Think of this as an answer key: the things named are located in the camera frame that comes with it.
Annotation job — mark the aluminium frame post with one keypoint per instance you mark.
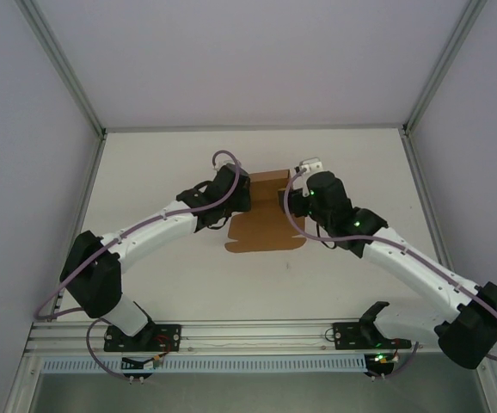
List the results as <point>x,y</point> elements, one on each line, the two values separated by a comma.
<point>446,64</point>
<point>59,64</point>

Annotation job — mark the brown cardboard box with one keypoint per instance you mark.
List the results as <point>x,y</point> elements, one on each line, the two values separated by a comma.
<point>261,232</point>

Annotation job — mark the aluminium frame leg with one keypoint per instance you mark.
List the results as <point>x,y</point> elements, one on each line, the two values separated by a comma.
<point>20,387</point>
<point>493,387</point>

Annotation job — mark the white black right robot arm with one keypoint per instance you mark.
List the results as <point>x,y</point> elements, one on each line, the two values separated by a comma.
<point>472,331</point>

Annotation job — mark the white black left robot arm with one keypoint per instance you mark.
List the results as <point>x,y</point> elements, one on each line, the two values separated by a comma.
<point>154,236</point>

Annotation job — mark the aluminium mounting rail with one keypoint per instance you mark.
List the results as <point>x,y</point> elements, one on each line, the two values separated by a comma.
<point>253,331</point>

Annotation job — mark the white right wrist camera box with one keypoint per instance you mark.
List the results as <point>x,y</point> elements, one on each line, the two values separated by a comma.
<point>311,163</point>

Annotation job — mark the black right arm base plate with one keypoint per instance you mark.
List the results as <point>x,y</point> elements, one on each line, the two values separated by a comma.
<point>347,335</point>

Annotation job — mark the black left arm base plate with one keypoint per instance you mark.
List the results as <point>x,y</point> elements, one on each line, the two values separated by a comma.
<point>169,337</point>

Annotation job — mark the aluminium table back rail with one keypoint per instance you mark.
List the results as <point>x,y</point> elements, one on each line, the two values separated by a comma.
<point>253,127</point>

